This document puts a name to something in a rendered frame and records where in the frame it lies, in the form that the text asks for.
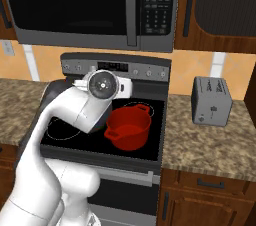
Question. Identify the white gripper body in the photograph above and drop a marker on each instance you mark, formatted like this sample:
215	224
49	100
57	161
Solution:
80	84

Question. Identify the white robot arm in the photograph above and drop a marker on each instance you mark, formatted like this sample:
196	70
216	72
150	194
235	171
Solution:
66	110

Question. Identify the grey stove knob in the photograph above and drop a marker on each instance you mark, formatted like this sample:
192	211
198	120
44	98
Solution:
162	74
149	73
135	72
77	68
66	67

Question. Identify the black and grey stove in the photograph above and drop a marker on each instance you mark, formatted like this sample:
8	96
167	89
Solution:
116	59

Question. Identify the black microwave door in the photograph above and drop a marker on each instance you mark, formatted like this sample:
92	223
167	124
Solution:
66	0

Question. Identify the black and grey microwave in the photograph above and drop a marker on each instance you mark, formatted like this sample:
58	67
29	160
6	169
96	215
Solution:
156	41

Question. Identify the brown wooden cupboard door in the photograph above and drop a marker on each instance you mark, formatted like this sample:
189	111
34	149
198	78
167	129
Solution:
3	33
5	186
200	211

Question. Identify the brown wooden drawer front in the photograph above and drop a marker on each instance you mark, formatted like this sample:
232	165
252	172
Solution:
186	180
8	155

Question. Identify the black oven door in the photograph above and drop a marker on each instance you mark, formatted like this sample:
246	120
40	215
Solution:
126	200

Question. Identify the grey toaster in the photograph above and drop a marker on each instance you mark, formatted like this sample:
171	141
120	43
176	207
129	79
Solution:
211	103

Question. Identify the brown cupboard door, dark panel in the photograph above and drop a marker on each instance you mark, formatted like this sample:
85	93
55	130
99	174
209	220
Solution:
226	3

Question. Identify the dark brown tall cupboard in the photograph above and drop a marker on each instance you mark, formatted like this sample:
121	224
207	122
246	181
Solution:
250	86

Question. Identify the white wall socket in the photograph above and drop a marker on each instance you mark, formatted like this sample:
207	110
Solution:
8	48

